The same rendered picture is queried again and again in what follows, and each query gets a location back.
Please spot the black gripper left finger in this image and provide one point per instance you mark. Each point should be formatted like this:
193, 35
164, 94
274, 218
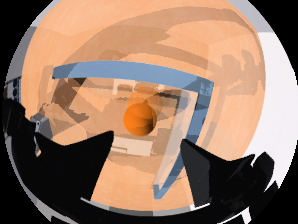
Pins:
81, 162

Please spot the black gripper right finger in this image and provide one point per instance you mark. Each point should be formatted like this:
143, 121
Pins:
208, 173

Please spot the low clear corner walls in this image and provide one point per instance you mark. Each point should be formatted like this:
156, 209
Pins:
180, 128

